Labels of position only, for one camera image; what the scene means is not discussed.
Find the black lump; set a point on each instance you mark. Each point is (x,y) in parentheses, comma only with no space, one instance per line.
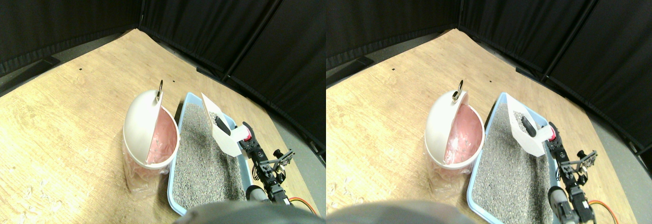
(223,123)
(530,126)

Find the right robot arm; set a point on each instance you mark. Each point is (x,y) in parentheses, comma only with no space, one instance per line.
(267,180)
(570,193)

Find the blue litter tray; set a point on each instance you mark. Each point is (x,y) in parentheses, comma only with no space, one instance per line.
(198,178)
(504,183)

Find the black curtain stand foot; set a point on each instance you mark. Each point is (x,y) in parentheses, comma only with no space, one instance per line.
(210,73)
(349,65)
(530,73)
(30,68)

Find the white bin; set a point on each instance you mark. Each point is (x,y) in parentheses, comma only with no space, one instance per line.
(140,127)
(440,127)

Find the black curtain stand pole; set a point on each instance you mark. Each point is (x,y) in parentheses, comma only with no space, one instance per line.
(144,2)
(575,30)
(260,30)
(461,2)

